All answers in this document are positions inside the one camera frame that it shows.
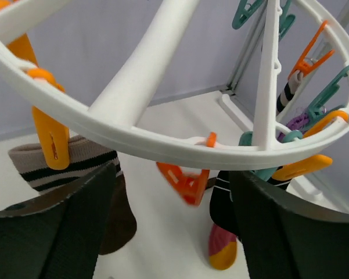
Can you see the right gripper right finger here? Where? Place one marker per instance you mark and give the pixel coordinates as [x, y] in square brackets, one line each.
[284, 236]

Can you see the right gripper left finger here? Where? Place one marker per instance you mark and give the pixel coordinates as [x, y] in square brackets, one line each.
[57, 234]

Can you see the brown striped sock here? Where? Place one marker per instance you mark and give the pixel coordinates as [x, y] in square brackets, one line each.
[85, 156]

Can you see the round white clip hanger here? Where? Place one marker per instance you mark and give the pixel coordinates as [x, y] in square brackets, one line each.
[111, 119]

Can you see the black white striped sock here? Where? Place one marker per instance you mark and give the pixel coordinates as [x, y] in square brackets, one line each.
[221, 206]

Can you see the white drying rack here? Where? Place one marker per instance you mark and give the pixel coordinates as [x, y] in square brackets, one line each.
[312, 188]

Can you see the purple red striped sock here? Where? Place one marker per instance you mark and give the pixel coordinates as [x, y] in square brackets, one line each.
[222, 245]

